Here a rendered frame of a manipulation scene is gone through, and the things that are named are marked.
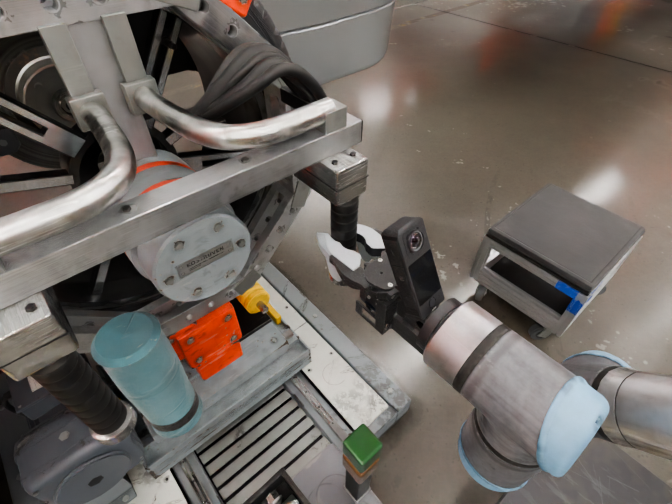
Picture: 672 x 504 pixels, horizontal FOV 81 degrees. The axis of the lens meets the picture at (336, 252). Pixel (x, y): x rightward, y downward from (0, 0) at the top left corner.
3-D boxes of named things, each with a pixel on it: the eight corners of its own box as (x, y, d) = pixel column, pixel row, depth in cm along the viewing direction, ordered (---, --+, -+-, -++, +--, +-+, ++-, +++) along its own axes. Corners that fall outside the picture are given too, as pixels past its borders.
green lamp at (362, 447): (362, 432, 56) (363, 420, 53) (382, 454, 54) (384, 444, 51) (341, 451, 54) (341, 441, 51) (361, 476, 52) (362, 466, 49)
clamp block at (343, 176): (321, 162, 54) (320, 126, 51) (367, 192, 50) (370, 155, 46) (292, 176, 52) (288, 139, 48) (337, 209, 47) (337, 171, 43)
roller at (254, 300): (213, 242, 104) (208, 225, 99) (278, 311, 88) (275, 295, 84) (192, 252, 101) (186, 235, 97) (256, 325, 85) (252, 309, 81)
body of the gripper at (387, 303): (350, 308, 54) (416, 369, 48) (351, 266, 48) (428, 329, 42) (388, 281, 58) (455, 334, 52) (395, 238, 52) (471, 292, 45)
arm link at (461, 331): (462, 358, 38) (516, 306, 43) (423, 326, 41) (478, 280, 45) (444, 399, 45) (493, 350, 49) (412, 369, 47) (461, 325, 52)
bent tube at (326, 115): (255, 77, 56) (242, -12, 48) (347, 127, 45) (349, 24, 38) (130, 115, 47) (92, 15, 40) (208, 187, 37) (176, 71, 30)
